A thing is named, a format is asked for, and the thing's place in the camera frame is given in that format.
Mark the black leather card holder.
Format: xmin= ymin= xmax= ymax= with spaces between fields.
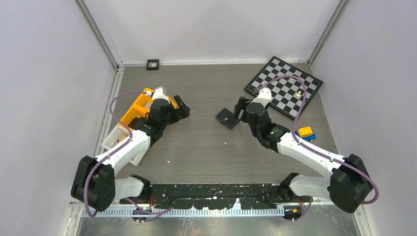
xmin=215 ymin=108 xmax=241 ymax=129

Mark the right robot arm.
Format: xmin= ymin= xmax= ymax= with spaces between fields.
xmin=229 ymin=97 xmax=377 ymax=213

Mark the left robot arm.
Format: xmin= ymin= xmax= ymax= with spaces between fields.
xmin=70 ymin=90 xmax=190 ymax=217

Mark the yellow plastic bin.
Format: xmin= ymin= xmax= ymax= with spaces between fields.
xmin=118 ymin=105 xmax=149 ymax=127
xmin=132 ymin=88 xmax=178 ymax=110

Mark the black white chessboard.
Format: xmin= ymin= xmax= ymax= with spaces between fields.
xmin=244 ymin=56 xmax=323 ymax=120

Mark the white plastic tray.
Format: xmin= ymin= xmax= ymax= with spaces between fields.
xmin=100 ymin=124 xmax=147 ymax=167

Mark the small black square box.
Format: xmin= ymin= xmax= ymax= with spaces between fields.
xmin=146 ymin=59 xmax=160 ymax=70

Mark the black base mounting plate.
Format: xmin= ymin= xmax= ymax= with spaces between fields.
xmin=119 ymin=183 xmax=310 ymax=210

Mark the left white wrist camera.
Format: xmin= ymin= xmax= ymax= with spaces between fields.
xmin=152 ymin=87 xmax=170 ymax=103

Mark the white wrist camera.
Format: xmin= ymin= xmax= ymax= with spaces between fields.
xmin=152 ymin=87 xmax=170 ymax=103
xmin=251 ymin=88 xmax=272 ymax=108

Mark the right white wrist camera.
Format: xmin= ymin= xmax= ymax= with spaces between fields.
xmin=251 ymin=88 xmax=272 ymax=108

